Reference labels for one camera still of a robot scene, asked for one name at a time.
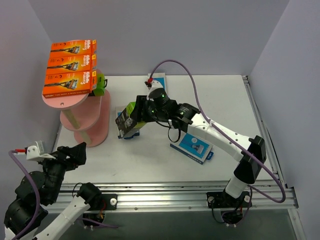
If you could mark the aluminium mounting rail frame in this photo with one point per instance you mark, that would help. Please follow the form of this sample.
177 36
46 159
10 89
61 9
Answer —
150 177

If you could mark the orange Gillette Fusion box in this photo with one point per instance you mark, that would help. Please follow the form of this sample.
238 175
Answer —
69 84
74 63

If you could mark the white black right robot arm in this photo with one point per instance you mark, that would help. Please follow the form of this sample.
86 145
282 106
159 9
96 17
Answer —
250 153

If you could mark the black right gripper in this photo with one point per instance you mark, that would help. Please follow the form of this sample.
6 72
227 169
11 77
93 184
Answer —
139 110

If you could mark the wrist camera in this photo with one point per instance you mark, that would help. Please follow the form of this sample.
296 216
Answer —
152 85
36 153

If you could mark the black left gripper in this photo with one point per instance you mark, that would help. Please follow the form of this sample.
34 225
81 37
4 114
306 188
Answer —
72 155

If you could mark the black green Gillette Labs box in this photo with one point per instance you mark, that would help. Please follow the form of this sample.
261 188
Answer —
99 91

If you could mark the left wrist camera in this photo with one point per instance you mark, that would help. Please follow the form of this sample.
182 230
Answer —
36 153

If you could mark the blue Harry's box far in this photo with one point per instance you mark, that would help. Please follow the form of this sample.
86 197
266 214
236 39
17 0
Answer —
158 77

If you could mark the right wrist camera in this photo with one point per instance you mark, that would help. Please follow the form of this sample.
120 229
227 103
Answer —
152 85

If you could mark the pink three-tier wooden shelf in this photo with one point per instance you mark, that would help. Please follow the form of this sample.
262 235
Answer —
87 117

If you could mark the blue Harry's box tilted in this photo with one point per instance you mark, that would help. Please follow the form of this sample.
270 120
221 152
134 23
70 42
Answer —
194 148

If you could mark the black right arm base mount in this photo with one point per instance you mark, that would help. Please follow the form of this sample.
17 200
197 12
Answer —
222 200

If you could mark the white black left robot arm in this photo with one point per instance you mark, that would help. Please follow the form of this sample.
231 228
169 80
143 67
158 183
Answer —
43 177

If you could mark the orange Gillette Fusion5 razor box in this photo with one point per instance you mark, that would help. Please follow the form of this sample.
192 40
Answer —
73 47

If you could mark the blue Harry's razor box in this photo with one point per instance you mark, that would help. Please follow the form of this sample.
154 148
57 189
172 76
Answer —
118 111

